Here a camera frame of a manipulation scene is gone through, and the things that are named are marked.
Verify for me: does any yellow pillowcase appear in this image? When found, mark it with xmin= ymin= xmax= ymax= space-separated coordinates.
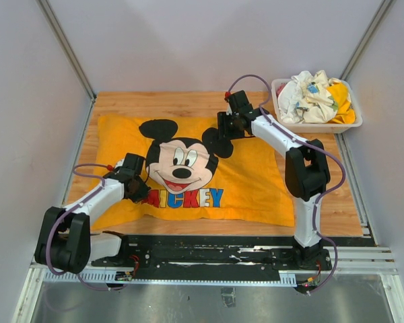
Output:
xmin=93 ymin=115 xmax=294 ymax=229

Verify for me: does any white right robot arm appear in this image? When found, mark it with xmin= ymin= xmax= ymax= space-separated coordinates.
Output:
xmin=217 ymin=91 xmax=331 ymax=268

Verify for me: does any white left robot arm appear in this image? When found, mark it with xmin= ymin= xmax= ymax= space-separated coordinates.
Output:
xmin=34 ymin=153 xmax=150 ymax=275

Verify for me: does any white crumpled cloth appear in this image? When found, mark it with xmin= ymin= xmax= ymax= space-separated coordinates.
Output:
xmin=277 ymin=70 xmax=337 ymax=124

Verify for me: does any white plastic basket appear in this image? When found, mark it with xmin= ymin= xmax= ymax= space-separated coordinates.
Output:
xmin=271 ymin=73 xmax=363 ymax=133

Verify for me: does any yellow cloth in basket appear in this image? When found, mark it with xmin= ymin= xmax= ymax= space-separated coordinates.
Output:
xmin=327 ymin=83 xmax=356 ymax=124

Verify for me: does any white cable duct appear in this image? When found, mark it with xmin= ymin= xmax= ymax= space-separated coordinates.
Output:
xmin=44 ymin=264 xmax=297 ymax=287

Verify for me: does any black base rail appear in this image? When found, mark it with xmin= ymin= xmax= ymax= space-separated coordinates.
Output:
xmin=89 ymin=234 xmax=375 ymax=273

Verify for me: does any aluminium frame post right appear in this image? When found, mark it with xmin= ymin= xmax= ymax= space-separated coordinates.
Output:
xmin=340 ymin=0 xmax=397 ymax=81

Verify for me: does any aluminium frame post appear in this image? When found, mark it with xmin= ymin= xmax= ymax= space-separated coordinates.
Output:
xmin=340 ymin=0 xmax=397 ymax=81
xmin=36 ymin=0 xmax=97 ymax=102

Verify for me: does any aluminium frame post left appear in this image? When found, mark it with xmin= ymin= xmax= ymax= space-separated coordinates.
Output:
xmin=36 ymin=0 xmax=97 ymax=102

